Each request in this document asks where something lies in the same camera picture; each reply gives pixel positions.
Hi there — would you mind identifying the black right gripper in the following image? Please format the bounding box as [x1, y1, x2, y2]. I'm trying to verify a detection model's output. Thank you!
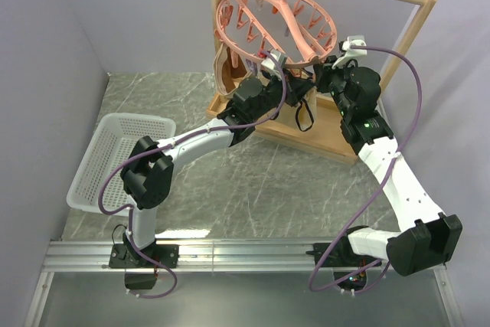
[314, 57, 356, 118]

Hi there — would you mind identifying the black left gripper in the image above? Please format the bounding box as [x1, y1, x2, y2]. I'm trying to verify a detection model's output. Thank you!
[250, 69, 315, 123]

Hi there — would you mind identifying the pink round clip hanger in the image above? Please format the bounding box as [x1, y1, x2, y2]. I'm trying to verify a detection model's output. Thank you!
[214, 0, 338, 70]

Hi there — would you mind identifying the beige underwear navy trim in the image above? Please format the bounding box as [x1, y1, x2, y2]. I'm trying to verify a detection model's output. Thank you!
[285, 70, 316, 132]

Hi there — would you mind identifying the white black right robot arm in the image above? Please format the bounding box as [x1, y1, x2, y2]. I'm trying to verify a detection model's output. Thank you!
[314, 57, 462, 276]

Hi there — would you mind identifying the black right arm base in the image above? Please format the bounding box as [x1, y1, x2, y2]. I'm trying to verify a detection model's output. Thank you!
[305, 240, 376, 268]

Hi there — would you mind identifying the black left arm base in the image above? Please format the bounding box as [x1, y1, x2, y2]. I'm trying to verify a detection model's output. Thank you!
[109, 244, 179, 269]

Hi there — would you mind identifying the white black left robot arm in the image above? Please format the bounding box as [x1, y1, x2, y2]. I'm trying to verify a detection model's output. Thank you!
[120, 74, 313, 267]

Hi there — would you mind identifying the wooden hanger rack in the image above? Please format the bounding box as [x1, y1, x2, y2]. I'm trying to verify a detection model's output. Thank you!
[211, 0, 437, 165]

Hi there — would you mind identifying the brown underwear on hanger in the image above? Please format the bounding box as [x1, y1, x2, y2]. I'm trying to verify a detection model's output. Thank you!
[213, 44, 252, 99]

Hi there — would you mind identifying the white plastic basket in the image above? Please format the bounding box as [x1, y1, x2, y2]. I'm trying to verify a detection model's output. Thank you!
[67, 113, 176, 214]

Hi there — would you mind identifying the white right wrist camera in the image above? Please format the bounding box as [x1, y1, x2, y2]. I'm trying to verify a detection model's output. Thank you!
[332, 35, 367, 69]

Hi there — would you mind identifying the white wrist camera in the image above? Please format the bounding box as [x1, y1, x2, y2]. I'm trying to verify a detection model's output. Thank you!
[260, 49, 287, 77]
[332, 35, 367, 69]

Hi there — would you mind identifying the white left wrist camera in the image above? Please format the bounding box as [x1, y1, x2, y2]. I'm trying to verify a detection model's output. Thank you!
[260, 49, 287, 77]

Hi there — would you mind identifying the aluminium mounting rail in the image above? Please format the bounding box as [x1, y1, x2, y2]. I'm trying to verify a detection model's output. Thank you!
[40, 237, 448, 275]

